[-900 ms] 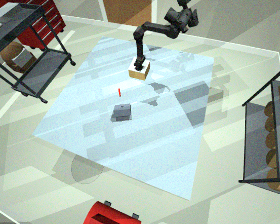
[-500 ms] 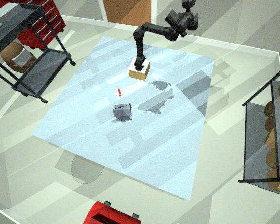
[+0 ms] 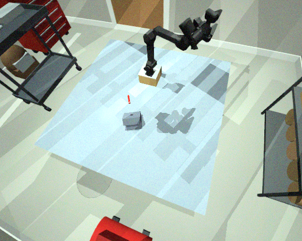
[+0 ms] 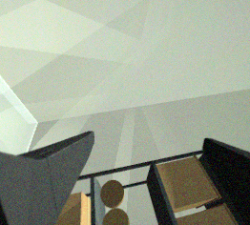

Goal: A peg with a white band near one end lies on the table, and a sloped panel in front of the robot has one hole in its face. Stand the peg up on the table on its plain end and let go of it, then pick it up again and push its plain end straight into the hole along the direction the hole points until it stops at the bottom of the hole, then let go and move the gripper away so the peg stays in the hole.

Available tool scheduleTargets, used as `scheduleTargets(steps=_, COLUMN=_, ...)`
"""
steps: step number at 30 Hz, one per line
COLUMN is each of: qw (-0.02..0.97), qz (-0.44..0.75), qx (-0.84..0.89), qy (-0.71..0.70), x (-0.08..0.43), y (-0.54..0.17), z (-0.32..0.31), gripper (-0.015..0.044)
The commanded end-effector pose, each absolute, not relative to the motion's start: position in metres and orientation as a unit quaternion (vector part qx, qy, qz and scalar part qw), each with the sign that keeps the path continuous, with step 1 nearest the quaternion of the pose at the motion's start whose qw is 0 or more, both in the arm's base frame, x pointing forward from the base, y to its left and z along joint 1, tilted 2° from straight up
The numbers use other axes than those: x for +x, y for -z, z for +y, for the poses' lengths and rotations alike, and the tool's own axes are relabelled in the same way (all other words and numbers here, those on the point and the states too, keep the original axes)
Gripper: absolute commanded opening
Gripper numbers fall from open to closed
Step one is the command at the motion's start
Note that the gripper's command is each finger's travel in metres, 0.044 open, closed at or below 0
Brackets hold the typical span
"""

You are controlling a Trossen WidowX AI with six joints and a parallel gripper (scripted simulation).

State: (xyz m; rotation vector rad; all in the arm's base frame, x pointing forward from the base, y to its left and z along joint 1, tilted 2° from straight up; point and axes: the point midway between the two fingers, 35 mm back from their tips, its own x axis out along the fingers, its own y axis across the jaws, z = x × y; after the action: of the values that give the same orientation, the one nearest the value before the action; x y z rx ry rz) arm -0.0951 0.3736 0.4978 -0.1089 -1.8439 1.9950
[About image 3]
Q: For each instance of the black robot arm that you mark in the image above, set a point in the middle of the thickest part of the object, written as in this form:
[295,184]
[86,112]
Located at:
[190,37]

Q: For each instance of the grey square panel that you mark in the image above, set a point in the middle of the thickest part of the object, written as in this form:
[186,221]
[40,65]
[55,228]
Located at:
[132,120]

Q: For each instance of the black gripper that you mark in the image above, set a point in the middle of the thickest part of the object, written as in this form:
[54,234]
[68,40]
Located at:
[207,31]

